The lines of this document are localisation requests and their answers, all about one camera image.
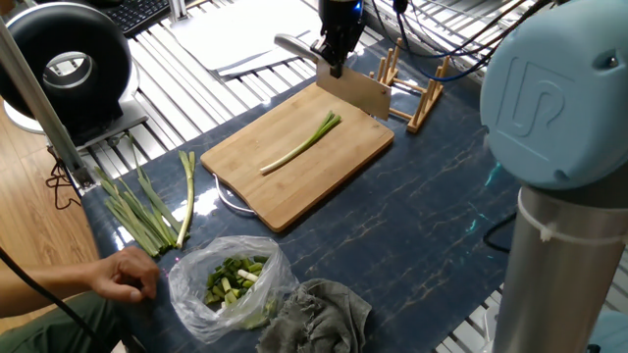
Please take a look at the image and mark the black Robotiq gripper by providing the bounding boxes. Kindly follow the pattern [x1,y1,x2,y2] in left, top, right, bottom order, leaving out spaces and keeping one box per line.
[313,0,367,79]

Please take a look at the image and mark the steel cleaver knife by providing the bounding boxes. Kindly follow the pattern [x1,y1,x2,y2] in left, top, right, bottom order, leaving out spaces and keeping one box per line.
[273,32,393,122]

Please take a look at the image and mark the scallion stalk with white root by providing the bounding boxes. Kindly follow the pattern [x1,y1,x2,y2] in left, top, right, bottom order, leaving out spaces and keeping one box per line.
[258,110,342,177]

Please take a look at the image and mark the clear plastic bag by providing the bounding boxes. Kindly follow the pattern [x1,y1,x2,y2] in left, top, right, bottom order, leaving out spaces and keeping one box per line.
[168,234,299,344]

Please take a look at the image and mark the person's left forearm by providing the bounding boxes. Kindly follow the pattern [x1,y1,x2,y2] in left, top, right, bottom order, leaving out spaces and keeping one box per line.
[0,263,99,316]

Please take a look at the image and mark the person's left hand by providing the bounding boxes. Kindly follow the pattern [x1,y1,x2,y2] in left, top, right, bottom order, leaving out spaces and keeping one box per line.
[87,246,161,302]

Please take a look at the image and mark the white printed paper sheet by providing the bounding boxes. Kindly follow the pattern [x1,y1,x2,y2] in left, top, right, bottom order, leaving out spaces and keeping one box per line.
[218,31,325,77]

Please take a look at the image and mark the wooden peg rack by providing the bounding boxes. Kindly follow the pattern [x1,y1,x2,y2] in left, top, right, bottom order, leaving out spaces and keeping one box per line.
[367,37,451,134]

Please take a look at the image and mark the white plain paper sheet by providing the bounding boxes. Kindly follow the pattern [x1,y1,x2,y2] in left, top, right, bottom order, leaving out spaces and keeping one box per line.
[169,0,323,73]

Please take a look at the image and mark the bamboo cutting board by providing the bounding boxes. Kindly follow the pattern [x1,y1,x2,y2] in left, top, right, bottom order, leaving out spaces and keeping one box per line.
[199,80,396,234]

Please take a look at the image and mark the dark blue marbled mat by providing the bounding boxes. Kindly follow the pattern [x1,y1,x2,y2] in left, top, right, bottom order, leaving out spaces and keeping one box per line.
[80,38,521,353]

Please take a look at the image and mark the black computer keyboard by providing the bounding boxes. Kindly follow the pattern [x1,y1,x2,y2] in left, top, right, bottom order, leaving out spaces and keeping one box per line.
[100,0,197,38]

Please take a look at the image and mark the long whole scallion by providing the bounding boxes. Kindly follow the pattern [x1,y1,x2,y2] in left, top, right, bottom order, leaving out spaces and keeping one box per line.
[175,149,197,249]

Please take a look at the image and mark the green scallion leaf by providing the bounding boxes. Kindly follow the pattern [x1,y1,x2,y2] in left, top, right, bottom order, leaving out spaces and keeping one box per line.
[116,176,178,249]
[94,166,162,258]
[128,135,183,236]

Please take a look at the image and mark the chopped scallion heap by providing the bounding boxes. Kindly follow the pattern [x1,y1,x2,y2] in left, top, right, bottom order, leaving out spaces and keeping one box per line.
[203,254,271,308]

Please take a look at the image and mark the grey crumpled cloth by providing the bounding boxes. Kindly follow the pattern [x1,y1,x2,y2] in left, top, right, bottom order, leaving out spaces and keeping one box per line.
[255,277,373,353]

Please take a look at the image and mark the green trouser leg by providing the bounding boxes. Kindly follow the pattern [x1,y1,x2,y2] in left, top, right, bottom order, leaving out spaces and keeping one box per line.
[0,288,124,353]

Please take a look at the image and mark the blue cable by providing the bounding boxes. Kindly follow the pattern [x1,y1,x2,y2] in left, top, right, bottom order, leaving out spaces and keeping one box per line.
[392,0,492,83]

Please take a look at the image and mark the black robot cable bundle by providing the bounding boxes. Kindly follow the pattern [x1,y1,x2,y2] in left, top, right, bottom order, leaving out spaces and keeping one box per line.
[370,0,558,65]

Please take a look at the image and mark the short silver metal post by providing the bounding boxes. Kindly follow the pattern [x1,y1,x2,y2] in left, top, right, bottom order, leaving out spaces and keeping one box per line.
[168,0,188,24]

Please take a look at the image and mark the black looped cable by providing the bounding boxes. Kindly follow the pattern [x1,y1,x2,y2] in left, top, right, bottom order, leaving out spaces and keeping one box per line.
[483,211,517,255]

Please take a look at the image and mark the black round ring fan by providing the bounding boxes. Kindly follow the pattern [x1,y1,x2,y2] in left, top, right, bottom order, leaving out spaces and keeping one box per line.
[0,2,149,148]

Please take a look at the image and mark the silver aluminium frame post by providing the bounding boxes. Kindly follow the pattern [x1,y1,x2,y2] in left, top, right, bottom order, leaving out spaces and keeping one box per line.
[0,19,97,192]

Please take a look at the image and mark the tangled black cable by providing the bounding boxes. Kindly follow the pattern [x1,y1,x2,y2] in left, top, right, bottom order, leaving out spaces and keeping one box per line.
[45,146,82,211]

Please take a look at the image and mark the thin black cable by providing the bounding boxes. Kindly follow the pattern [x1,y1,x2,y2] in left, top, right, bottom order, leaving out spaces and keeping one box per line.
[0,246,102,349]

